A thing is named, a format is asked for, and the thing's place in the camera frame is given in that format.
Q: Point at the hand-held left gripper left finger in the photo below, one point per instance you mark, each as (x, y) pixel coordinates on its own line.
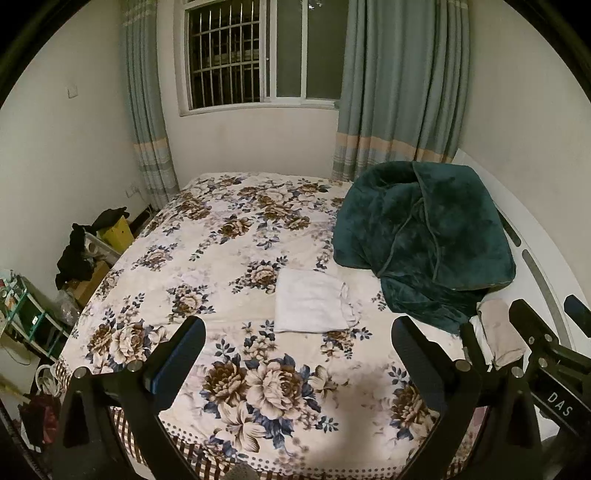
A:
(174, 364)

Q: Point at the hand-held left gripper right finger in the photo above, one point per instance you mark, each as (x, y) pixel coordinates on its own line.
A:
(418, 369)

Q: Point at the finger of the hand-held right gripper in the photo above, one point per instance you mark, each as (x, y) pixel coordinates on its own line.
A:
(533, 325)
(581, 311)

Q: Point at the white knit sweater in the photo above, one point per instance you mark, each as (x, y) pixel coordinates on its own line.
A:
(309, 300)

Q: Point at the black clothes pile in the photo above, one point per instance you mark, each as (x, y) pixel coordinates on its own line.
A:
(74, 258)

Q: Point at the folded beige cloth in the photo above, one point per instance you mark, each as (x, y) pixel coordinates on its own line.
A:
(501, 332)

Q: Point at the white curved headboard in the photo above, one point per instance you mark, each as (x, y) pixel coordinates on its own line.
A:
(540, 240)

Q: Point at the brown cardboard box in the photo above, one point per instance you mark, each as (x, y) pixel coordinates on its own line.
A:
(90, 286)

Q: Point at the floral bedspread bed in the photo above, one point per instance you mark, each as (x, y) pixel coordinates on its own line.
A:
(221, 258)

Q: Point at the clear plastic bag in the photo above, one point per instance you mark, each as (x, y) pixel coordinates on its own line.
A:
(69, 309)

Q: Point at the white plastic bin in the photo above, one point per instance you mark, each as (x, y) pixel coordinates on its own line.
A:
(104, 251)

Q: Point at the dark green plush blanket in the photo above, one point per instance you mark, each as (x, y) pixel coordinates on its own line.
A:
(415, 230)

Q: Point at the yellow box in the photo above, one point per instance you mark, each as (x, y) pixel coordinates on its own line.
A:
(117, 235)

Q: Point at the green shelf rack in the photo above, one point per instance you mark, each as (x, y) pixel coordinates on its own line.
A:
(27, 314)

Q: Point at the narrow grey-green curtain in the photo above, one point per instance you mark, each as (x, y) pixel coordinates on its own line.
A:
(147, 115)

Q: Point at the wide grey-green curtain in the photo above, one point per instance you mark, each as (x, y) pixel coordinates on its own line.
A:
(397, 83)

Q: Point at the barred window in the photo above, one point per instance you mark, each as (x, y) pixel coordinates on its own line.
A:
(231, 50)

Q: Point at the white wall socket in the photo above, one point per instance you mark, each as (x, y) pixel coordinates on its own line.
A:
(134, 190)

